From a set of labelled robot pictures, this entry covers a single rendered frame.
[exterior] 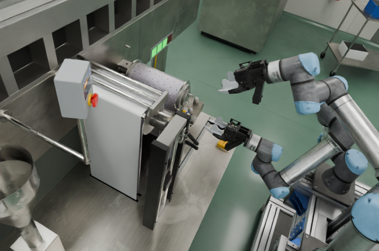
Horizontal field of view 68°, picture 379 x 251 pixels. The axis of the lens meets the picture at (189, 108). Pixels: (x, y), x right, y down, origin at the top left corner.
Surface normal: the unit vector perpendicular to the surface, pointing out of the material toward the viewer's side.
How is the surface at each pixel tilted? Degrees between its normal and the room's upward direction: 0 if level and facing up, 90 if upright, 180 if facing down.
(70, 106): 90
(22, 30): 90
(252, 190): 0
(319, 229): 0
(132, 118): 90
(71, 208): 0
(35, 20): 90
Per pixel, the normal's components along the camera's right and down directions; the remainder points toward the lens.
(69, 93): 0.01, 0.70
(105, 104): -0.43, 0.58
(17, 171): 0.14, 0.46
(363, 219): -0.83, 0.14
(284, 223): 0.16, -0.71
